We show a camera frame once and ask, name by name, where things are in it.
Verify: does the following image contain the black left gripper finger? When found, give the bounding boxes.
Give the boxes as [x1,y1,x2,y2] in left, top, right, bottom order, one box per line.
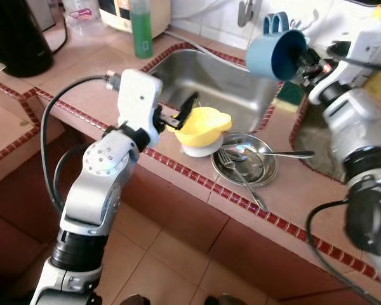
[175,92,200,126]

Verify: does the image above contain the yellow plastic bowl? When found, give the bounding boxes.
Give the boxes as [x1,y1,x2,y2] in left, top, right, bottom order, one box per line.
[167,107,233,148]

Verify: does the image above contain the steel spoon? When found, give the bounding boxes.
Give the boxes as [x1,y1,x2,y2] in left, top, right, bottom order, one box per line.
[225,145,316,161]

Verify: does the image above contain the round steel plate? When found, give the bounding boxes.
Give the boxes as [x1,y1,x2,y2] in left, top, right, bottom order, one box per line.
[211,132,279,187]

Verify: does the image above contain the green yellow scouring sponge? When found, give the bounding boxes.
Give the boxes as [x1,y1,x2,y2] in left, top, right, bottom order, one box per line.
[273,81,307,114]

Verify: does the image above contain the steel sink basin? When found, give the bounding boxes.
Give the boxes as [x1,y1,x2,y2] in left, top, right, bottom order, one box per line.
[143,48,283,134]
[292,95,353,185]

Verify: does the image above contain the small white plate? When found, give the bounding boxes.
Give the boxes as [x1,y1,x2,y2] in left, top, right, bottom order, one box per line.
[181,141,224,158]

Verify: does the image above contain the toothbrush holder cup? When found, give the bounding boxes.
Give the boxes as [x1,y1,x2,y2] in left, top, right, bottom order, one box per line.
[262,11,291,36]

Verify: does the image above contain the green dish soap bottle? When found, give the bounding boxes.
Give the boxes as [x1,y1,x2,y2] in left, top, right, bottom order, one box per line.
[128,0,154,59]

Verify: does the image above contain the steel fork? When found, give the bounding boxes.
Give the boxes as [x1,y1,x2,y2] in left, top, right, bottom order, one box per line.
[216,149,269,212]

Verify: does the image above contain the white water filter appliance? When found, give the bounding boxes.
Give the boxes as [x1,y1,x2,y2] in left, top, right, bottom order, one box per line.
[98,0,172,37]

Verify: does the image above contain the black electric kettle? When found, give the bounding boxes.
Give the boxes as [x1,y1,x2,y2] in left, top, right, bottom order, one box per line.
[0,0,55,78]

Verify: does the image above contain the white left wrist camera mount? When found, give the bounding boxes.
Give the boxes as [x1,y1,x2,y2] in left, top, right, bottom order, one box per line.
[116,69,164,131]

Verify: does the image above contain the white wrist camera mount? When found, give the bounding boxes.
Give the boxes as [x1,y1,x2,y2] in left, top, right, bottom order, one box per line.
[116,69,164,131]
[340,16,381,86]

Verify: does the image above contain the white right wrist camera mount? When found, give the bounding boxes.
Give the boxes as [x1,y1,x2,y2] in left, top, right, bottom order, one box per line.
[340,16,381,86]

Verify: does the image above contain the steel wall tap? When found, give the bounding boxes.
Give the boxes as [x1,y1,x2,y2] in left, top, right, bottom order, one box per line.
[237,0,258,27]

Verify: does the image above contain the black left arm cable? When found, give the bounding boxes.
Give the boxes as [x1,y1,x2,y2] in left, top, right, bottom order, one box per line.
[40,74,124,220]

